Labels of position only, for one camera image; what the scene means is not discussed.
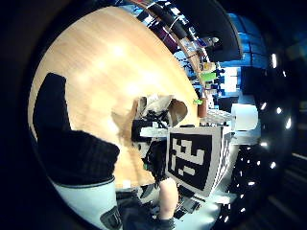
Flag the beige paper bag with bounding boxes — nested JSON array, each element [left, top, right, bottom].
[[110, 93, 189, 137]]

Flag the brown cup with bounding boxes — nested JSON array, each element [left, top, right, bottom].
[[197, 98, 208, 119]]

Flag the white cube with black markers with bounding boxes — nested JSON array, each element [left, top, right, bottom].
[[165, 126, 233, 198]]

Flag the white keyboard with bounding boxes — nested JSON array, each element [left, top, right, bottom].
[[201, 108, 237, 126]]

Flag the green box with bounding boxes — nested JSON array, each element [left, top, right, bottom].
[[201, 72, 219, 82]]

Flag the white box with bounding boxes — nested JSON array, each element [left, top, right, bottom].
[[230, 103, 259, 132]]

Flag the row of black chairs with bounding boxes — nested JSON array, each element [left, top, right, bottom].
[[137, 2, 197, 54]]

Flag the the person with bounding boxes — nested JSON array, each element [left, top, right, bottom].
[[115, 188, 177, 230]]

